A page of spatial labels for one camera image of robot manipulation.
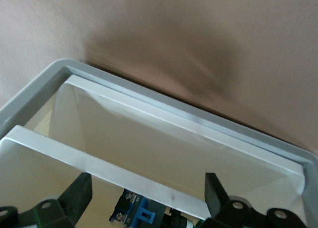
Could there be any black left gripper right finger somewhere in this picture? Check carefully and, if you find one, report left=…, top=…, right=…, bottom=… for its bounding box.
left=205, top=172, right=308, bottom=228

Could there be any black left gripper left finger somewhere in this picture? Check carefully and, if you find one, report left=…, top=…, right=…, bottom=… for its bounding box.
left=0, top=171, right=93, bottom=228

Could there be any green pushbutton with blue block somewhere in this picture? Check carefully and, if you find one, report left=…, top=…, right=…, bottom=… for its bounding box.
left=109, top=187, right=207, bottom=228

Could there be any white plastic drawer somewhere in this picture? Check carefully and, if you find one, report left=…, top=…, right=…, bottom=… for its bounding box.
left=0, top=58, right=318, bottom=228

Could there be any brown table cover mat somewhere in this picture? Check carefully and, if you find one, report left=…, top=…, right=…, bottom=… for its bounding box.
left=0, top=0, right=318, bottom=161

